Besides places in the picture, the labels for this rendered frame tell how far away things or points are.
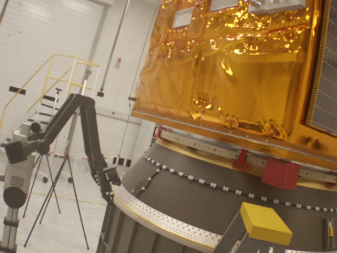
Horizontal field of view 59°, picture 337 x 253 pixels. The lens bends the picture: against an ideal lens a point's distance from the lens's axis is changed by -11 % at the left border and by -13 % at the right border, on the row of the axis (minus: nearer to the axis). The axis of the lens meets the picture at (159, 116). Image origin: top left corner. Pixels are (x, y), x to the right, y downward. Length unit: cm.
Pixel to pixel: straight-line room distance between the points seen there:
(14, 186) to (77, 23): 792
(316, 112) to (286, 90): 20
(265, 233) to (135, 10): 973
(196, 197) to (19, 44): 796
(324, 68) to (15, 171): 189
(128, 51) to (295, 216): 880
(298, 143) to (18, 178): 166
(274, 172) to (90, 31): 855
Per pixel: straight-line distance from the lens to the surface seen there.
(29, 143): 196
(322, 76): 177
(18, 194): 219
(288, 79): 171
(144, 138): 984
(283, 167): 171
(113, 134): 1022
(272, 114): 172
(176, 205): 204
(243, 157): 201
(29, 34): 944
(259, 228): 115
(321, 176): 221
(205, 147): 210
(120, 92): 1016
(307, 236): 211
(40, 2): 963
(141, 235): 214
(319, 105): 175
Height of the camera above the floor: 178
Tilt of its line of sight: 1 degrees up
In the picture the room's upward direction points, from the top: 15 degrees clockwise
